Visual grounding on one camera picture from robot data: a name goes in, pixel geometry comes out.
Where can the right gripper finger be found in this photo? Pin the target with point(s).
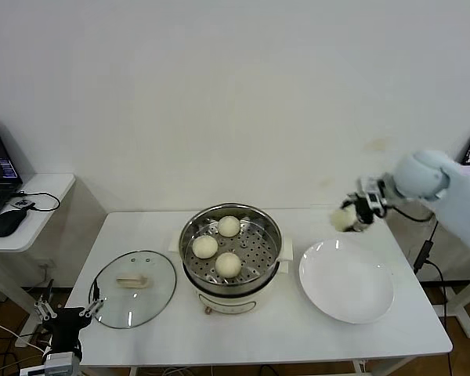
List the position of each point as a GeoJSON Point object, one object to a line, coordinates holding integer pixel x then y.
{"type": "Point", "coordinates": [350, 200]}
{"type": "Point", "coordinates": [363, 224]}

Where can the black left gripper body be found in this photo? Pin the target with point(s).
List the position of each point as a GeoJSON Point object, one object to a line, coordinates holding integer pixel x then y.
{"type": "Point", "coordinates": [67, 325]}

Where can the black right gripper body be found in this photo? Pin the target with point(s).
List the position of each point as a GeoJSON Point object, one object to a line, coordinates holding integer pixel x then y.
{"type": "Point", "coordinates": [372, 196]}

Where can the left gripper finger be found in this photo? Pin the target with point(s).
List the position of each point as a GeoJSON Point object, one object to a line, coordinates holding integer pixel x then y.
{"type": "Point", "coordinates": [94, 307]}
{"type": "Point", "coordinates": [45, 309]}

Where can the white steamed baozi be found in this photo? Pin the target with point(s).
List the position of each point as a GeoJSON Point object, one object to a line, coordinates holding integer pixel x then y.
{"type": "Point", "coordinates": [229, 226]}
{"type": "Point", "coordinates": [341, 220]}
{"type": "Point", "coordinates": [204, 246]}
{"type": "Point", "coordinates": [228, 265]}

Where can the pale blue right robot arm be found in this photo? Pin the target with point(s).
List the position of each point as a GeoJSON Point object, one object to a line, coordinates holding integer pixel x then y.
{"type": "Point", "coordinates": [434, 184]}

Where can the perforated steel steamer basket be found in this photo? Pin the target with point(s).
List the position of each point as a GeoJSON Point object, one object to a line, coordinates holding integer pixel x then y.
{"type": "Point", "coordinates": [254, 243]}

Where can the white round plate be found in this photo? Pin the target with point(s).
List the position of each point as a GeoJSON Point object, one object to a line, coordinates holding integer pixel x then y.
{"type": "Point", "coordinates": [344, 282]}

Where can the black computer mouse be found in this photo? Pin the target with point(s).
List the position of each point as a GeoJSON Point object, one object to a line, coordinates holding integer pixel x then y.
{"type": "Point", "coordinates": [8, 224]}

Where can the white side table with mouse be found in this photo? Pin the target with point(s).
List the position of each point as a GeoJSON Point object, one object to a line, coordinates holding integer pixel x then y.
{"type": "Point", "coordinates": [41, 203]}

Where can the small dongle with QR sticker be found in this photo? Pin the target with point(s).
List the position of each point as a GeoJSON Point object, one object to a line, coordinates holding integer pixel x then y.
{"type": "Point", "coordinates": [23, 204]}

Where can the cream electric cooker pot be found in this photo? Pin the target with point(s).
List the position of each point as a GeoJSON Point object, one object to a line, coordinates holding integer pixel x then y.
{"type": "Point", "coordinates": [227, 303]}

